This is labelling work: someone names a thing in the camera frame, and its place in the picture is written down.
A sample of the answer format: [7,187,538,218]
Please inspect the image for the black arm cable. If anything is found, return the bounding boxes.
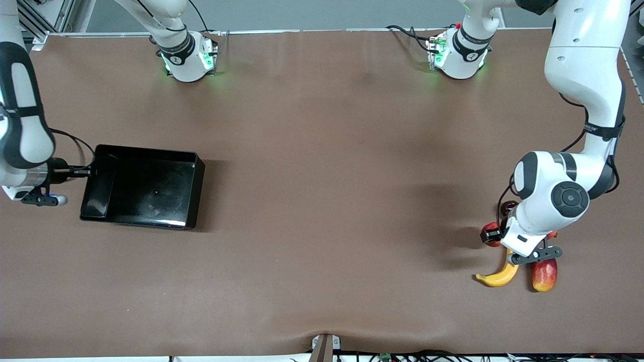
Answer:
[50,128,96,169]
[497,92,627,227]

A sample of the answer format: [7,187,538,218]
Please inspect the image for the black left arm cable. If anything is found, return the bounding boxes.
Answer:
[497,92,627,227]

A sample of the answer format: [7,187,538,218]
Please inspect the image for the black base cable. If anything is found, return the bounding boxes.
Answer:
[385,24,434,54]
[189,0,222,37]

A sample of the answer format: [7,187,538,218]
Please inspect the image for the brown table cover mat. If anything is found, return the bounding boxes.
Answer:
[0,28,644,358]

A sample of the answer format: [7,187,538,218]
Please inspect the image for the aluminium table edge rail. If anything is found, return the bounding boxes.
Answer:
[33,26,554,40]

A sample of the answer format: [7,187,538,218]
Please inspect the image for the black rectangular plastic box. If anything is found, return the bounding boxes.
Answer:
[79,144,206,231]

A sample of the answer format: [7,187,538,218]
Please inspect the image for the red yellow mango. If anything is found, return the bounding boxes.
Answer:
[531,258,558,293]

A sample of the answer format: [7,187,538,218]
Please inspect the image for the yellow banana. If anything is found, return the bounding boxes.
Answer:
[475,249,520,288]

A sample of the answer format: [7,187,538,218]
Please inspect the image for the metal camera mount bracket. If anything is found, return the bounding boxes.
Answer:
[311,333,342,362]

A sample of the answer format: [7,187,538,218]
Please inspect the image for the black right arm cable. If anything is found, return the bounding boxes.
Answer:
[50,128,96,169]

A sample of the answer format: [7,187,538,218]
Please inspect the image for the silver aluminium frame strut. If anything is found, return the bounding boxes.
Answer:
[50,0,77,33]

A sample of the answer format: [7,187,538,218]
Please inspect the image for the black right base cable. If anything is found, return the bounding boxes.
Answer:
[189,0,222,37]

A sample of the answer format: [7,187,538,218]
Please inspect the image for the black left base cable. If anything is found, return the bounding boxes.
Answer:
[385,24,434,54]

